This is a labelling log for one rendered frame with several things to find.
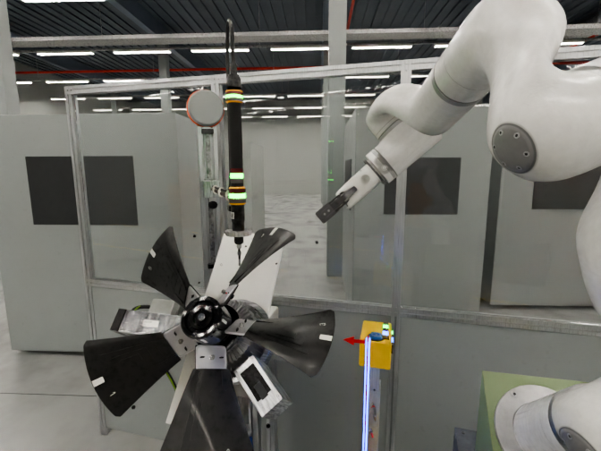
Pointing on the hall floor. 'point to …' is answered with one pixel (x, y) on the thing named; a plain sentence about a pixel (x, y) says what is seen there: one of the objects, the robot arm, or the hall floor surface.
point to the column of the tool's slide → (207, 200)
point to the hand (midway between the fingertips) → (325, 214)
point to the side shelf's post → (271, 419)
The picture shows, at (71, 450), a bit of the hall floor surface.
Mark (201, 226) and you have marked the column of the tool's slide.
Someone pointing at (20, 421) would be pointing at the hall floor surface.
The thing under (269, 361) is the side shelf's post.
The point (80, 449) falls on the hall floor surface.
